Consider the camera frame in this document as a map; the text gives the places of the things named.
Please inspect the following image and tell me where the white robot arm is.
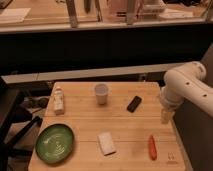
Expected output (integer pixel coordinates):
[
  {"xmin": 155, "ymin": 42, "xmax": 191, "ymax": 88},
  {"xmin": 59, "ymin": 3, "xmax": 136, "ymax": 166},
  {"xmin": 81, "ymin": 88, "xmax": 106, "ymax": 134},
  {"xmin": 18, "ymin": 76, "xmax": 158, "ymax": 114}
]
[{"xmin": 159, "ymin": 61, "xmax": 213, "ymax": 124}]

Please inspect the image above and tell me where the black chair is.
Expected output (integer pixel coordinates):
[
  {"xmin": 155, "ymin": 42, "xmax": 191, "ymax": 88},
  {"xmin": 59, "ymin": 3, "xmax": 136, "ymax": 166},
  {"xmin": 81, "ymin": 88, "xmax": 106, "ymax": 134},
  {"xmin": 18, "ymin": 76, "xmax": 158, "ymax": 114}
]
[{"xmin": 0, "ymin": 76, "xmax": 42, "ymax": 171}]

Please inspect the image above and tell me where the orange carrot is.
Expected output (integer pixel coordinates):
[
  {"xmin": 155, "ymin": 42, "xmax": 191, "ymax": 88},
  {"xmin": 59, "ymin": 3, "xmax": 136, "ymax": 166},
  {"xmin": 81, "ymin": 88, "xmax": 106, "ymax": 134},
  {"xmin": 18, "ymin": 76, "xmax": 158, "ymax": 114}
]
[{"xmin": 148, "ymin": 135, "xmax": 157, "ymax": 160}]

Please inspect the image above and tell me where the black smartphone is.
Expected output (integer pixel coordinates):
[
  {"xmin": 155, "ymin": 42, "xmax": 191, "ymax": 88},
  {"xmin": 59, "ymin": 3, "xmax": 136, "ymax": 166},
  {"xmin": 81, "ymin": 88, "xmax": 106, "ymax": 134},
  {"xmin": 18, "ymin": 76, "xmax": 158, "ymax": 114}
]
[{"xmin": 127, "ymin": 96, "xmax": 142, "ymax": 113}]

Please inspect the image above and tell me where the white bottle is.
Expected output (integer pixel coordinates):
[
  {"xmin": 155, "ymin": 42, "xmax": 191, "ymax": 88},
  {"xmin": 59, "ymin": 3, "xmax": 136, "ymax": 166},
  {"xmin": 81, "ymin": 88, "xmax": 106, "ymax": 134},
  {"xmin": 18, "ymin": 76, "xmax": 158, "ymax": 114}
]
[{"xmin": 54, "ymin": 87, "xmax": 64, "ymax": 115}]

